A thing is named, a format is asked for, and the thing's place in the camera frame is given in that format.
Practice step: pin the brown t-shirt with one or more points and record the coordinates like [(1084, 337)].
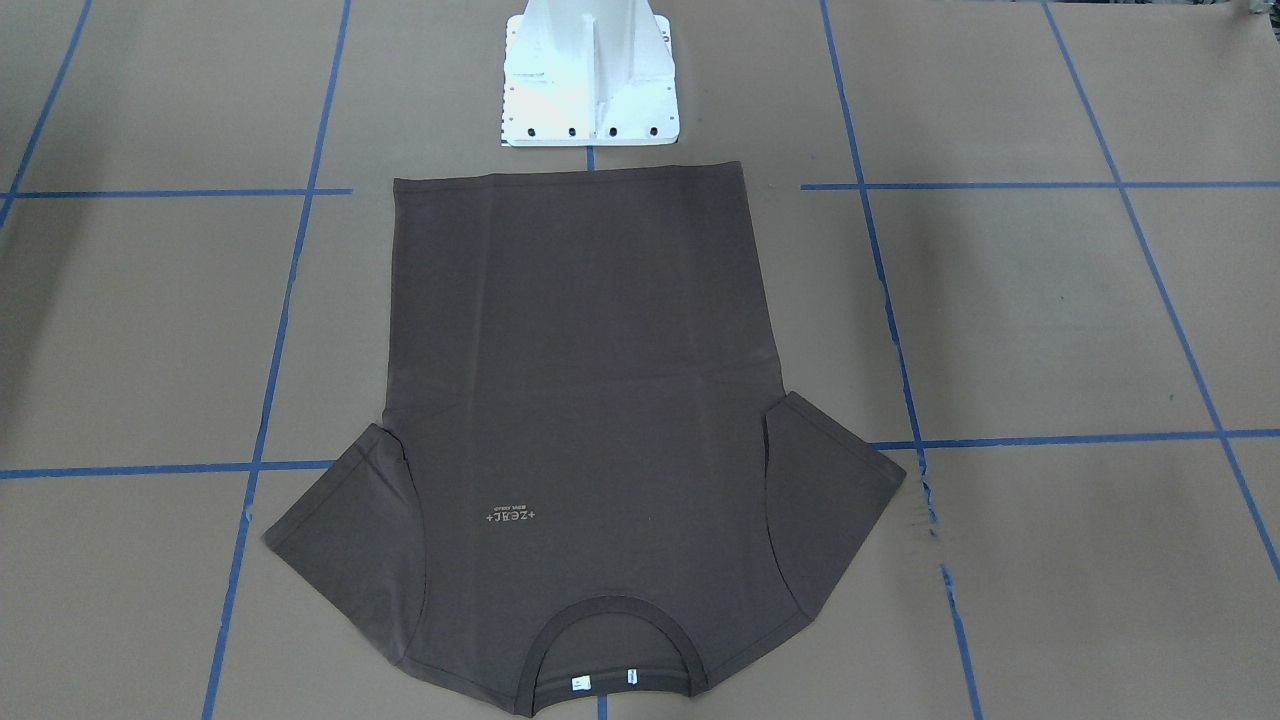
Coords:
[(588, 477)]

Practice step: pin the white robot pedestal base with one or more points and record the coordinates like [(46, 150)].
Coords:
[(589, 73)]

